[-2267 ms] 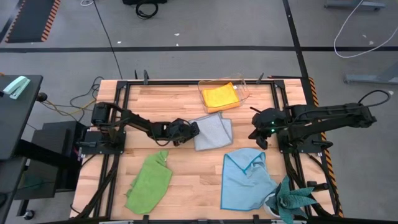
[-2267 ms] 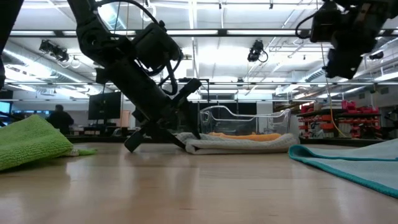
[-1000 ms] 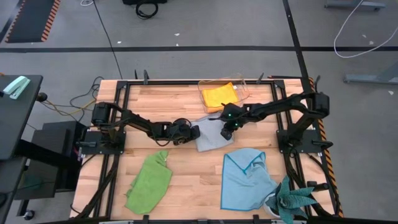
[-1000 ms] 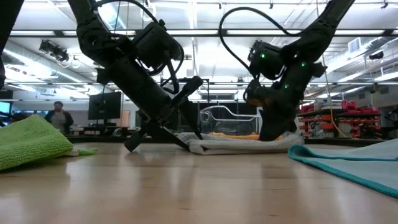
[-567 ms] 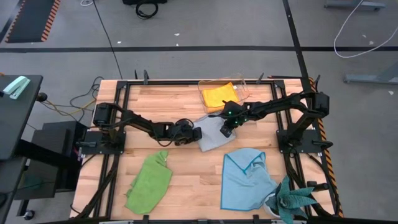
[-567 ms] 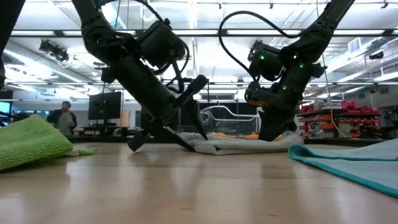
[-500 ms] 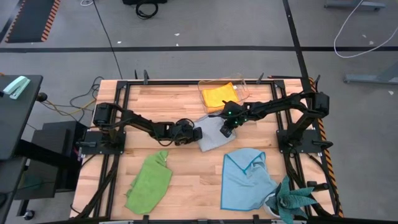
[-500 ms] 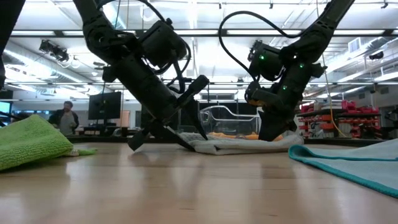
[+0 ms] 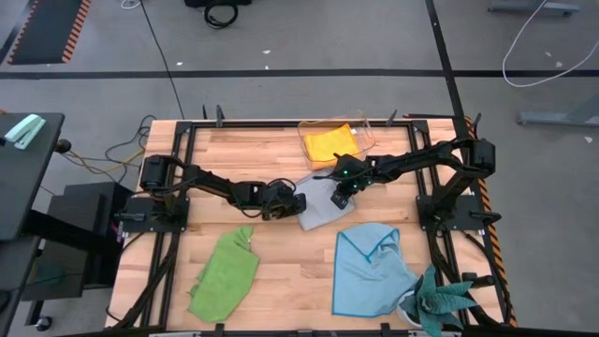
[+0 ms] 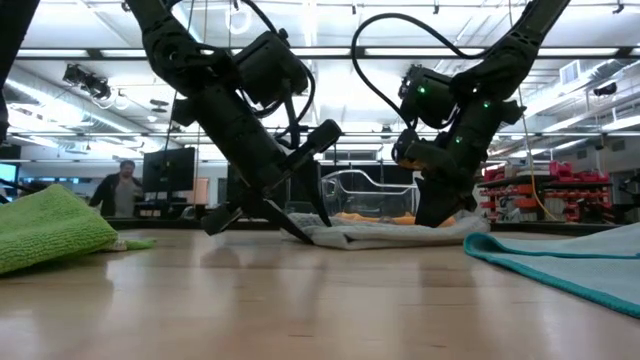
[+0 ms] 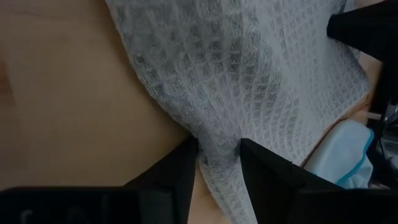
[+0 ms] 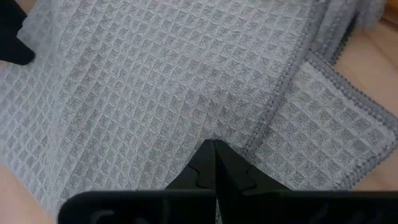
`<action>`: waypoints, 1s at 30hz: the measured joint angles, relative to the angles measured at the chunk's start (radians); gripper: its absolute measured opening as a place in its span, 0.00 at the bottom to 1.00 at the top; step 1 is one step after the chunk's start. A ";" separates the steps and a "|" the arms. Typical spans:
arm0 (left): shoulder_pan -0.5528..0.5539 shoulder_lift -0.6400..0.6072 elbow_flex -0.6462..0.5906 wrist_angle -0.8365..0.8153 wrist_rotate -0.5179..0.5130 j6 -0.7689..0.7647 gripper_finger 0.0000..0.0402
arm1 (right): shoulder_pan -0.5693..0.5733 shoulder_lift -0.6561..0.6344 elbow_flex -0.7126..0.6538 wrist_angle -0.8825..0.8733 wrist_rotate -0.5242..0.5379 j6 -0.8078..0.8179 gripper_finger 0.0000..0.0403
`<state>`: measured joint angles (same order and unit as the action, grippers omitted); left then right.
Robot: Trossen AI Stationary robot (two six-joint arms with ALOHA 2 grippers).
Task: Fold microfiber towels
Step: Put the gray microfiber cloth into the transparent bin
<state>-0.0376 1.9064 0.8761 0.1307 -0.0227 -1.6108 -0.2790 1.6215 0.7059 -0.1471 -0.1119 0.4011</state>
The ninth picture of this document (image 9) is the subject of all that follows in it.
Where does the thin black floor cable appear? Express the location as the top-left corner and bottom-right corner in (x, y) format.
(139, 0), (186, 121)

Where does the yellow cable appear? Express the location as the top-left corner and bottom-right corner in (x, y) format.
(69, 148), (146, 175)

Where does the black aluminium table frame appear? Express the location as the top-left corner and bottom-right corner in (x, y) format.
(110, 119), (514, 331)

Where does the black rod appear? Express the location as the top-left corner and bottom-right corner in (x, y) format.
(402, 112), (456, 120)

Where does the clear plastic bin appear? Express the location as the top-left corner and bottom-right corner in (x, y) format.
(297, 110), (377, 171)

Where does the grey waffle microfiber towel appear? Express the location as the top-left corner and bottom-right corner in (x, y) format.
(294, 168), (357, 232)

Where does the white floor cable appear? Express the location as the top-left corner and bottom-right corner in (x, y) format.
(502, 0), (599, 89)

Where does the grey desk foot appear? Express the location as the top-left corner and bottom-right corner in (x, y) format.
(517, 92), (599, 127)
(488, 0), (582, 15)

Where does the mint green stapler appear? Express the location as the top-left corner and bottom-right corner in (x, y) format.
(3, 113), (48, 151)

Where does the teal artificial potted plant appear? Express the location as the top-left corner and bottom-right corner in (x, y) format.
(396, 264), (479, 337)

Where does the black side desk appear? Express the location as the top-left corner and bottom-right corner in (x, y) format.
(0, 110), (66, 242)

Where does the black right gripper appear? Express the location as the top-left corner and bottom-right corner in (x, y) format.
(329, 153), (375, 211)

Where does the orange black hazard strip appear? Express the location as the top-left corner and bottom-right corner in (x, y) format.
(462, 115), (519, 328)

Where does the light blue microfiber towel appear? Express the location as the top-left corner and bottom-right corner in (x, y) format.
(331, 222), (420, 318)

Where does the orange microfiber towel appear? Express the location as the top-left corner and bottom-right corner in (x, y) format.
(302, 123), (362, 170)

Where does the green microfiber towel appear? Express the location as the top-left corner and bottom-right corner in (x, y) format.
(187, 225), (261, 324)

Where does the black cable bundle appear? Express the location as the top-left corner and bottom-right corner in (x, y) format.
(60, 114), (158, 184)

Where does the black clamp handle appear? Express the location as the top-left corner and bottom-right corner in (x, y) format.
(460, 271), (496, 288)

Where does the black cable loop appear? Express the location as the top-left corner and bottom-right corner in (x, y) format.
(202, 2), (241, 30)

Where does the black hazard-edged floor mat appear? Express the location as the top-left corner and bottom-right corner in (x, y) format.
(7, 0), (93, 66)

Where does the black cabinet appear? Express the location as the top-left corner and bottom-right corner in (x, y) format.
(21, 181), (125, 300)

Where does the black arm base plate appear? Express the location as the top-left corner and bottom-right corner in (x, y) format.
(416, 194), (503, 235)
(114, 195), (191, 234)

